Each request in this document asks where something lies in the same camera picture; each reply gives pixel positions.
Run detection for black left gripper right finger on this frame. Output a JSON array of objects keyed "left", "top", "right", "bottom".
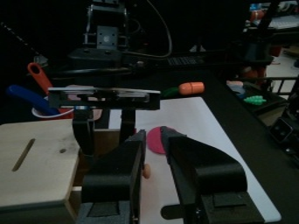
[{"left": 160, "top": 125, "right": 267, "bottom": 224}]

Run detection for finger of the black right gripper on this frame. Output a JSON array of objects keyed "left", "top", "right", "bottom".
[
  {"left": 117, "top": 108, "right": 138, "bottom": 144},
  {"left": 71, "top": 106, "right": 96, "bottom": 157}
]

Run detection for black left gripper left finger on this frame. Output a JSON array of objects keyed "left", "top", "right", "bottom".
[{"left": 76, "top": 129, "right": 147, "bottom": 224}]

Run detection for small orange drawer knob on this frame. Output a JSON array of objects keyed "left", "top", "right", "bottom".
[{"left": 142, "top": 163, "right": 152, "bottom": 180}]

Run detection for pink dough disc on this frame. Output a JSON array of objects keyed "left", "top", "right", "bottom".
[{"left": 146, "top": 125, "right": 178, "bottom": 155}]

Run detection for light wooden drawer box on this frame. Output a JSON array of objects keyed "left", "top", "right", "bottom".
[{"left": 0, "top": 118, "right": 121, "bottom": 224}]

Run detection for red cup with white rim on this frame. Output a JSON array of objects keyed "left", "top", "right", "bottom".
[{"left": 31, "top": 105, "right": 76, "bottom": 121}]

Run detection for white cutting board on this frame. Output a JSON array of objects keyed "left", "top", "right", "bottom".
[{"left": 107, "top": 96, "right": 283, "bottom": 224}]

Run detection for orange toy carrot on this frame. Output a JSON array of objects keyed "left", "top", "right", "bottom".
[{"left": 160, "top": 81, "right": 206, "bottom": 100}]

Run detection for black device box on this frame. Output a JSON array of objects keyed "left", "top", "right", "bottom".
[{"left": 268, "top": 115, "right": 299, "bottom": 158}]

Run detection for black toy bin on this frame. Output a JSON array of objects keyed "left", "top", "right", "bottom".
[{"left": 226, "top": 76, "right": 299, "bottom": 126}]

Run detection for green toy grapes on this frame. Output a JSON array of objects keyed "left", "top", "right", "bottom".
[{"left": 243, "top": 94, "right": 268, "bottom": 107}]

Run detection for pink and blue toy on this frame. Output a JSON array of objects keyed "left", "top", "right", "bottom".
[{"left": 227, "top": 80, "right": 248, "bottom": 100}]

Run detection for blue utensil handle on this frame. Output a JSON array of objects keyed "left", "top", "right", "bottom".
[{"left": 4, "top": 84, "right": 61, "bottom": 116}]

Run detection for orange-red utensil handle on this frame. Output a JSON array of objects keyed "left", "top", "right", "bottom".
[{"left": 27, "top": 62, "right": 53, "bottom": 96}]

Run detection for grey cable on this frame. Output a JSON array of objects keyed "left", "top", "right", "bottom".
[{"left": 123, "top": 0, "right": 174, "bottom": 60}]

